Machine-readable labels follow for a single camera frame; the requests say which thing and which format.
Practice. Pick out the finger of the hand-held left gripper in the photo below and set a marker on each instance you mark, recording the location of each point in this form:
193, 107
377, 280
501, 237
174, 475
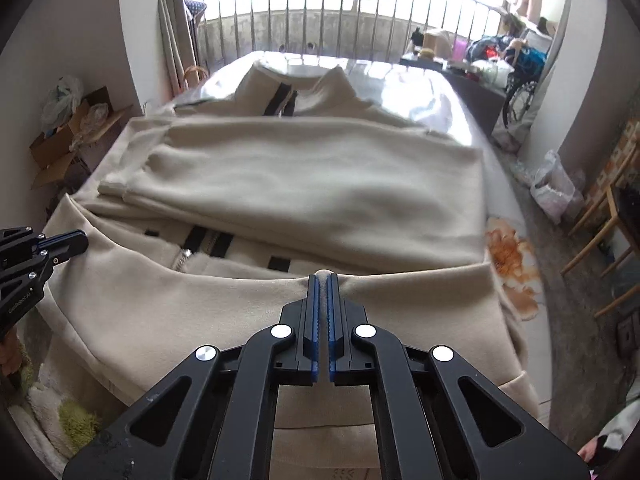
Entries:
65, 245

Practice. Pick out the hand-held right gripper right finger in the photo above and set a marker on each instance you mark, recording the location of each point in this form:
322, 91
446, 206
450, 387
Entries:
332, 330

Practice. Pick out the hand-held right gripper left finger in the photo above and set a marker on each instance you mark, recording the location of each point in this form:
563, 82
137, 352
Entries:
313, 330

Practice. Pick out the pile of colourful clothes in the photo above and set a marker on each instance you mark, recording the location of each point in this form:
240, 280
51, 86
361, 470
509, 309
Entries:
500, 50

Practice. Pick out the brown cardboard box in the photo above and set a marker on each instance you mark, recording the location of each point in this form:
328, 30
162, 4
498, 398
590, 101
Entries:
52, 157

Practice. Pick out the clear crumpled plastic bag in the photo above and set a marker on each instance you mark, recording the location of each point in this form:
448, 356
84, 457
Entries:
90, 125

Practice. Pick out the white plastic bag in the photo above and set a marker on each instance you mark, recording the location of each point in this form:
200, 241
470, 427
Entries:
62, 102

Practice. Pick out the cream zip-up sweatshirt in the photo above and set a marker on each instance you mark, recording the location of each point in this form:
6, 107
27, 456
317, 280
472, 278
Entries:
515, 260

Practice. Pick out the wicker basket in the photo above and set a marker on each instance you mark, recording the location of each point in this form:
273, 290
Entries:
195, 72

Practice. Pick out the translucent plastic bag with pink contents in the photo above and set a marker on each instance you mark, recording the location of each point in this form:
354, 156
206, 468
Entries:
557, 190

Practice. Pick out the blue dotted cloth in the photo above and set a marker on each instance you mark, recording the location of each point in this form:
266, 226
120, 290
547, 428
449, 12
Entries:
195, 10

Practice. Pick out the dark side table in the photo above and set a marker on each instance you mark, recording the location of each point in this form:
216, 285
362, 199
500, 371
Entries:
480, 95

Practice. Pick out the black floor device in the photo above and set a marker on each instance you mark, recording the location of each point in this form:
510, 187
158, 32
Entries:
630, 337

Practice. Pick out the black bottle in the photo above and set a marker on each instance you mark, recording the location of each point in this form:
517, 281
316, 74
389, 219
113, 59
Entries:
417, 42

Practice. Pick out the wheelchair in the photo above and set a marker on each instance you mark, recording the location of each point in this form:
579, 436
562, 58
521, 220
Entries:
522, 95

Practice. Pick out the white shopping bag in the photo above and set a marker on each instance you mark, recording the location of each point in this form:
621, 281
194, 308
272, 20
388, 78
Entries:
492, 72

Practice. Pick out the wooden chair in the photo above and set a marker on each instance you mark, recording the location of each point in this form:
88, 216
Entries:
612, 210

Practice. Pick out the tan cardboard box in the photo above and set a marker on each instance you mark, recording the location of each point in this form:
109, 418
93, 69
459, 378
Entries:
439, 42

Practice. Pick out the pink container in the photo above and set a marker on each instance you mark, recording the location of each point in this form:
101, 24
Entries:
460, 49

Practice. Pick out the metal balcony railing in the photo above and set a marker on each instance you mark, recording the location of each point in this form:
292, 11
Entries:
325, 15

